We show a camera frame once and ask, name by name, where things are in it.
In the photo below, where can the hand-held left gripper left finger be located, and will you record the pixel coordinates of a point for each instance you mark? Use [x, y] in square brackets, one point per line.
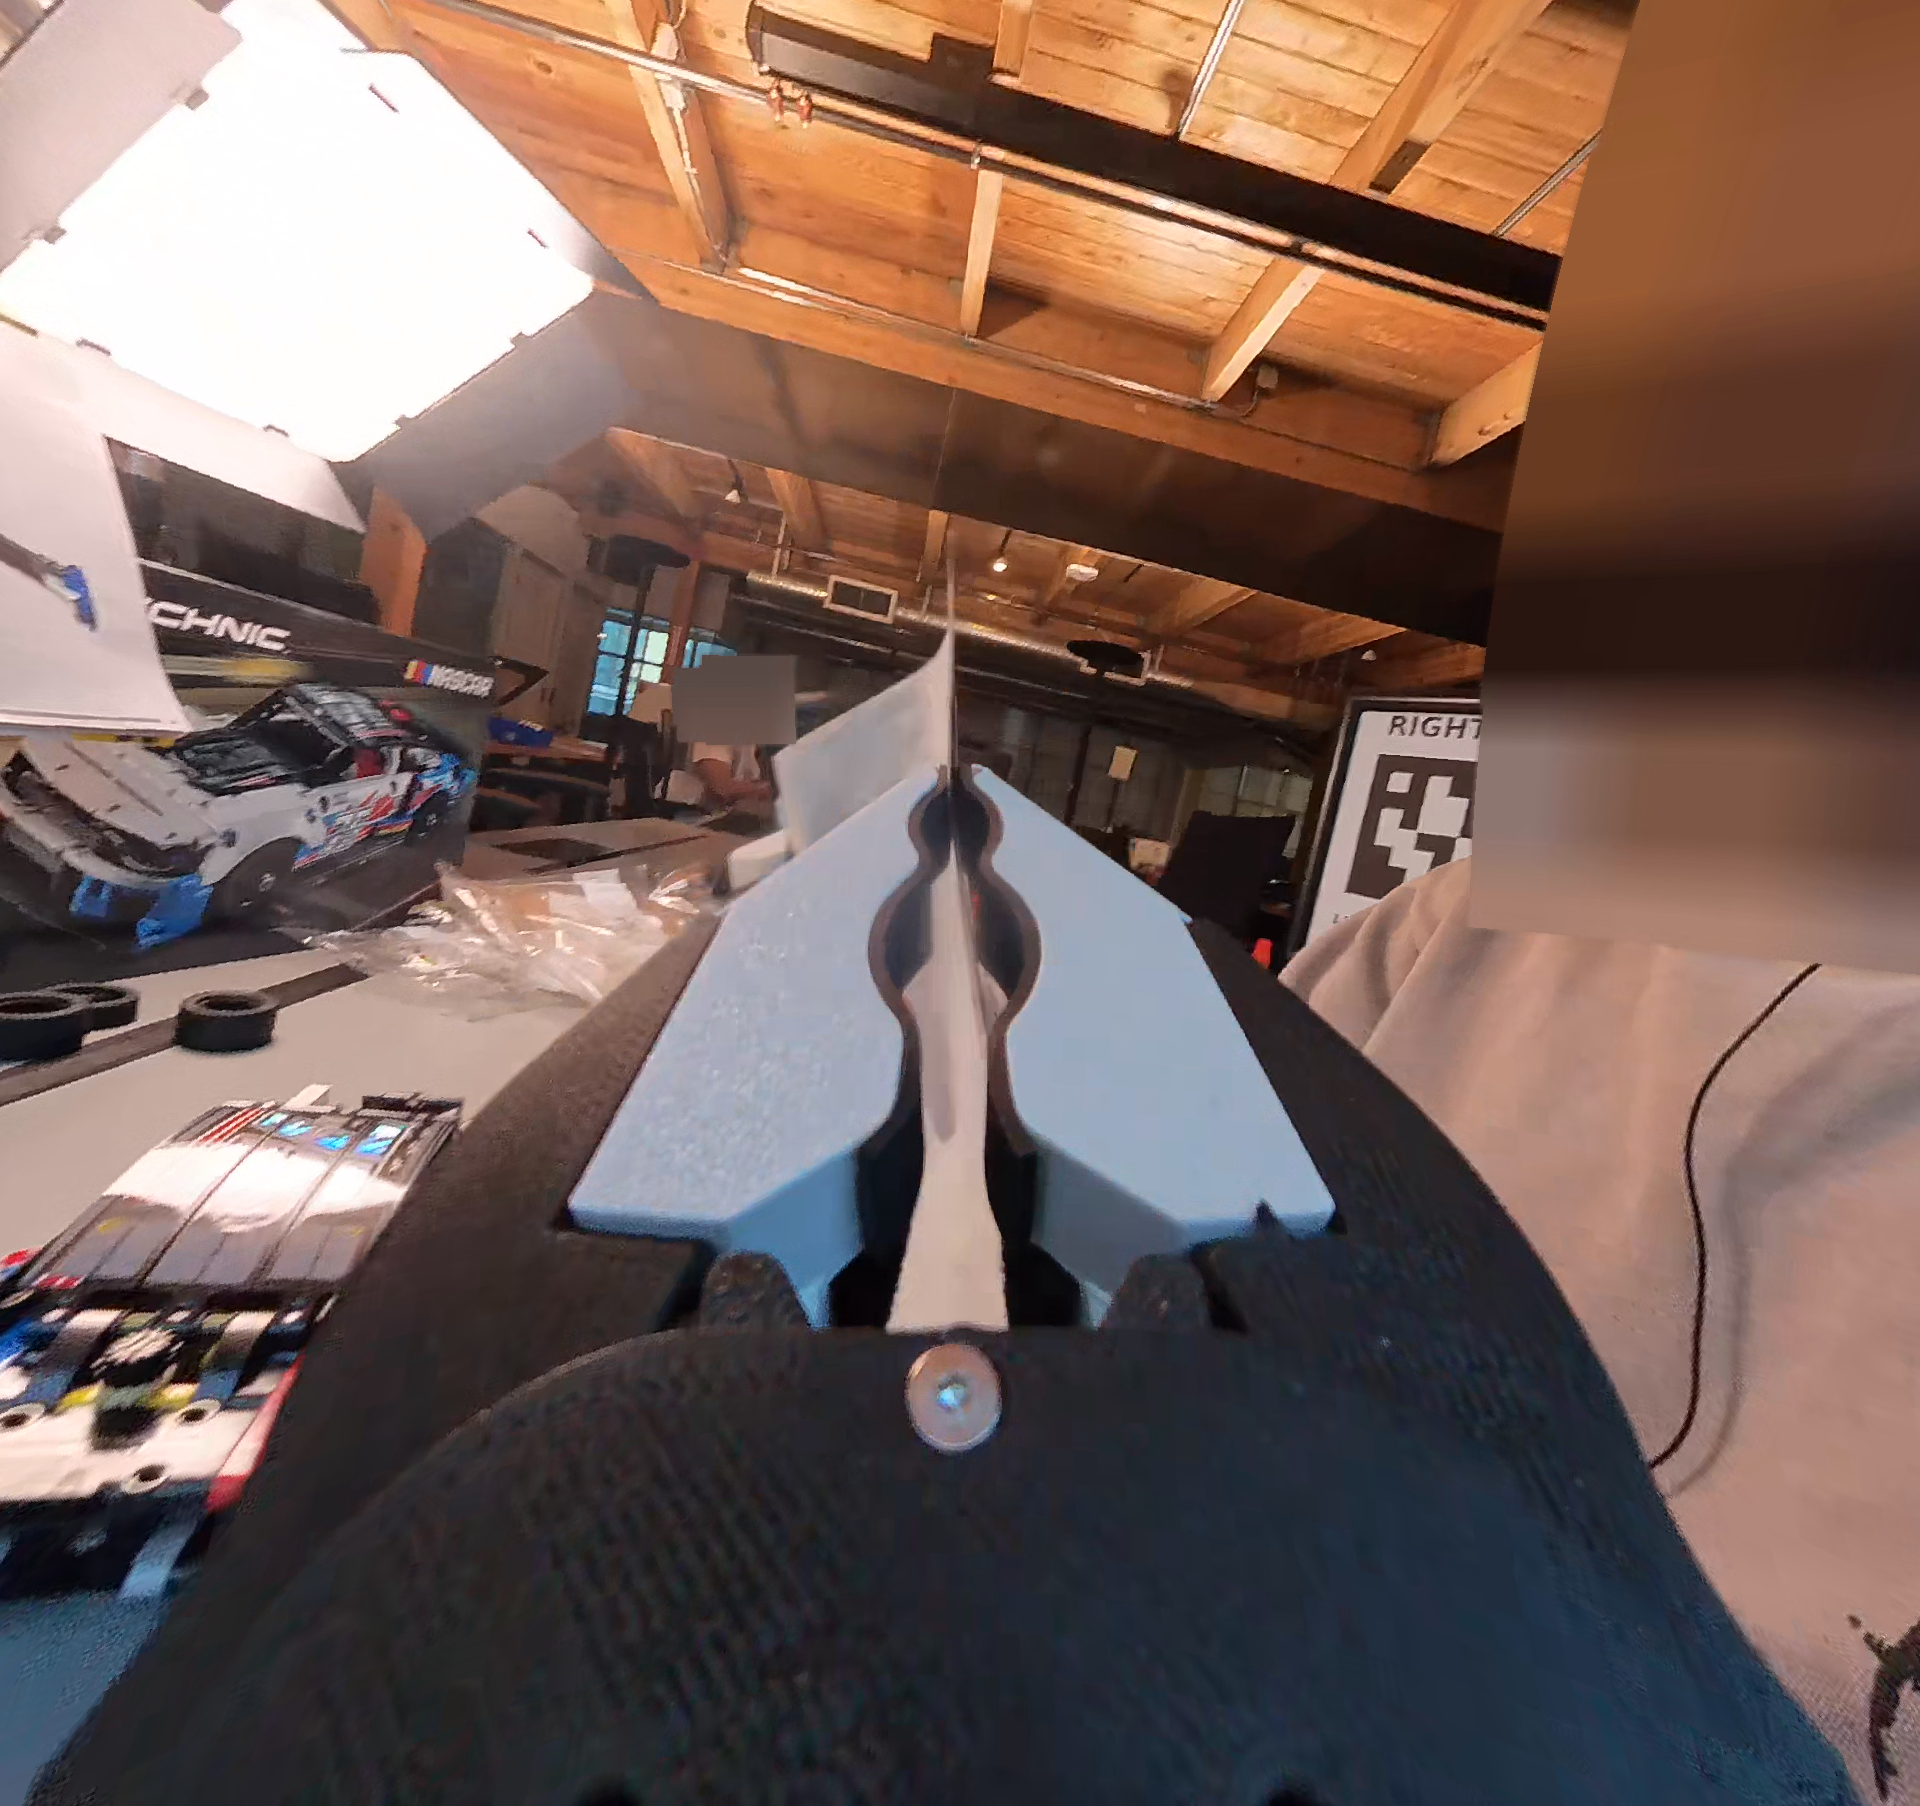
[750, 1087]

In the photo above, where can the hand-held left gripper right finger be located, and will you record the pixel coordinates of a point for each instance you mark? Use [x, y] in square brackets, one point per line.
[1170, 1087]

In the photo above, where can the holographic sticker sheet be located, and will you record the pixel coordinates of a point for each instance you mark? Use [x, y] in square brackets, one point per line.
[884, 755]

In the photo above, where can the black lego set box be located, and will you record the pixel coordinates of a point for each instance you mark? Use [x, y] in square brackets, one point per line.
[300, 787]

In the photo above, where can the lego race car model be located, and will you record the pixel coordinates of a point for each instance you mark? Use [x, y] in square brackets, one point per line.
[226, 1235]

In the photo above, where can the black lego tyres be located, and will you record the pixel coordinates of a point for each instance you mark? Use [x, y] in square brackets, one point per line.
[159, 1039]

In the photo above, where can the crumpled clear plastic bags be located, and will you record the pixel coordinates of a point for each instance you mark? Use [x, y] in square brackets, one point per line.
[510, 919]

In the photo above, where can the person's torso in beige hoodie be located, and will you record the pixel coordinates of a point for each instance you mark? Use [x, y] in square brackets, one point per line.
[1500, 1161]

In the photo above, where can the framed marker sign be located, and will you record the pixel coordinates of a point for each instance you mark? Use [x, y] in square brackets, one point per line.
[1395, 816]

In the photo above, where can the paned window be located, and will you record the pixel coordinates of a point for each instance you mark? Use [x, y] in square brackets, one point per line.
[646, 666]

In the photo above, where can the black rubber tire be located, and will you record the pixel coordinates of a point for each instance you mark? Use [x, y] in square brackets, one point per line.
[39, 1027]
[112, 1001]
[226, 1024]

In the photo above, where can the open instruction booklet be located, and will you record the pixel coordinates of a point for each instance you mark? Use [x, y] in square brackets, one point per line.
[75, 516]

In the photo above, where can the overhead softbox light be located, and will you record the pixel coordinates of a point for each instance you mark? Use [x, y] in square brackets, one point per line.
[300, 231]

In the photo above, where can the black ceiling track rail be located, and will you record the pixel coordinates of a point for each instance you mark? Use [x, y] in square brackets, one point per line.
[1200, 179]

